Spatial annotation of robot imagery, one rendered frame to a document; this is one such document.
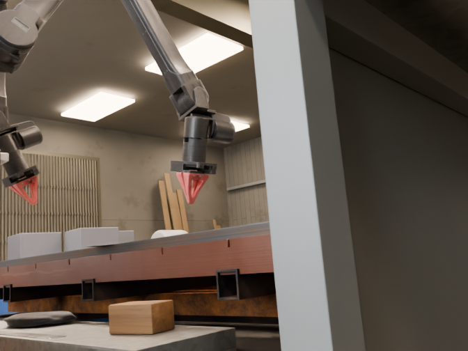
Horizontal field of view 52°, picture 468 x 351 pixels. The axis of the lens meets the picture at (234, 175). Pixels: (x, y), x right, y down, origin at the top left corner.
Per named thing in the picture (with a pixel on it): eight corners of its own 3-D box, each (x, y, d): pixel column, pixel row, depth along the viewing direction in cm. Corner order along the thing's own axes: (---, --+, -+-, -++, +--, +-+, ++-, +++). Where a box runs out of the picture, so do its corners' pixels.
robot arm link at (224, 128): (174, 102, 120) (193, 85, 113) (212, 108, 127) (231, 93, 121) (181, 146, 116) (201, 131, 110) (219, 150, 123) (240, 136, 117)
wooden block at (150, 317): (108, 334, 84) (107, 304, 85) (132, 329, 89) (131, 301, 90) (152, 335, 79) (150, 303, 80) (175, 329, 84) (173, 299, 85)
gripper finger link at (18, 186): (37, 201, 140) (23, 172, 139) (49, 198, 136) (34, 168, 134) (17, 212, 136) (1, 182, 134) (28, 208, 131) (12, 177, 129)
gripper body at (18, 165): (24, 177, 139) (12, 153, 138) (40, 170, 132) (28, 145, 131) (3, 185, 134) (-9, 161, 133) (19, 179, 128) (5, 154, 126)
